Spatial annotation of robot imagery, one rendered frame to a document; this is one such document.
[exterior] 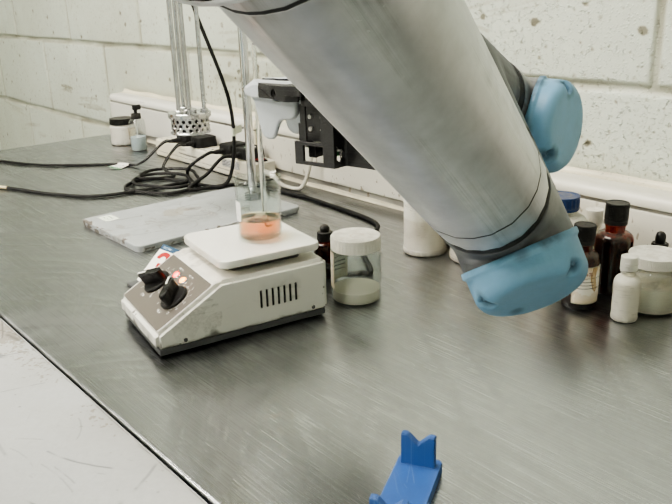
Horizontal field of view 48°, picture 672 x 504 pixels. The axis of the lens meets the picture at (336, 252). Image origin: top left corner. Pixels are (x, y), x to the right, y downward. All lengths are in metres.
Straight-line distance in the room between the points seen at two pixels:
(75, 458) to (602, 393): 0.46
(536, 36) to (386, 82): 0.83
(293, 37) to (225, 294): 0.56
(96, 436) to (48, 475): 0.06
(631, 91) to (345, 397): 0.56
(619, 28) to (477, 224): 0.66
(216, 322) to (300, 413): 0.17
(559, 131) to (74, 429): 0.47
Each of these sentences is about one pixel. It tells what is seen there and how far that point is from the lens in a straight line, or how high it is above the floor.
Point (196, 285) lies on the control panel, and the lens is 0.81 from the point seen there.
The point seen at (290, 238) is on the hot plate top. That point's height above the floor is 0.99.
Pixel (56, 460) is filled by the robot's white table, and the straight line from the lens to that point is 0.67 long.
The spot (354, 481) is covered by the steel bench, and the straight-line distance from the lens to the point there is 0.60.
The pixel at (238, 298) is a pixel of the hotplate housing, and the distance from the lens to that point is 0.80.
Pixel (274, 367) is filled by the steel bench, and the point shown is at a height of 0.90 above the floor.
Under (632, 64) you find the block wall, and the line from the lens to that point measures 1.04.
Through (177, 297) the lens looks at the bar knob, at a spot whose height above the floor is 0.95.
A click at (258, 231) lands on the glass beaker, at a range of 0.84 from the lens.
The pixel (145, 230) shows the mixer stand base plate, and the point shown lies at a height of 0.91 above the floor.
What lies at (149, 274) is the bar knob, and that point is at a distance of 0.86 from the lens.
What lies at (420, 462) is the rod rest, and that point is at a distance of 0.60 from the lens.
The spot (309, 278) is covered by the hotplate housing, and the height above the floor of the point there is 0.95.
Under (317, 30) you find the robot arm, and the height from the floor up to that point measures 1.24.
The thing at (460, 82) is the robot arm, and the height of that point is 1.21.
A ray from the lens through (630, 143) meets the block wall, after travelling 1.05.
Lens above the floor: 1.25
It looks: 19 degrees down
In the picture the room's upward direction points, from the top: 2 degrees counter-clockwise
